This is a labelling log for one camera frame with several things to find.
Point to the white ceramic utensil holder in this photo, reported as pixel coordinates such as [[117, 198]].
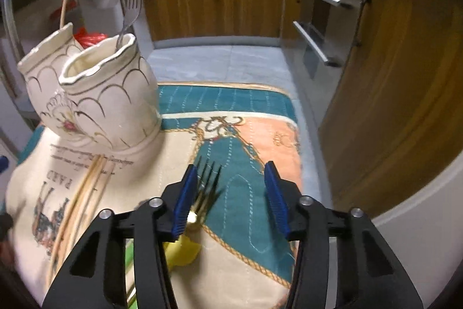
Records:
[[119, 95]]

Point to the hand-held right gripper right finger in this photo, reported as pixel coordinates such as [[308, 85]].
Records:
[[276, 200]]

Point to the printed quilted mat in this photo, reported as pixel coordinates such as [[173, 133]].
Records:
[[235, 135]]

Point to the red plastic bag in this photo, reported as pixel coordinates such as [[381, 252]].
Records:
[[90, 39]]

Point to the wooden chopstick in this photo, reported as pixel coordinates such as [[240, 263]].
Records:
[[81, 207], [74, 207], [103, 189], [64, 8]]

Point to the wooden base cabinet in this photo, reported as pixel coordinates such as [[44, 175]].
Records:
[[217, 5]]

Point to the wooden side cabinet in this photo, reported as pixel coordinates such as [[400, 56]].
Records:
[[398, 77]]

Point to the built-in steel oven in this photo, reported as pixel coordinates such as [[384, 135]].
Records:
[[318, 19]]

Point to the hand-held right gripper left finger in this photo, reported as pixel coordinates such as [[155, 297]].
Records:
[[184, 200]]

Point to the silver fork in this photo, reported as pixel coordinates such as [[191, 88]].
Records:
[[131, 10]]

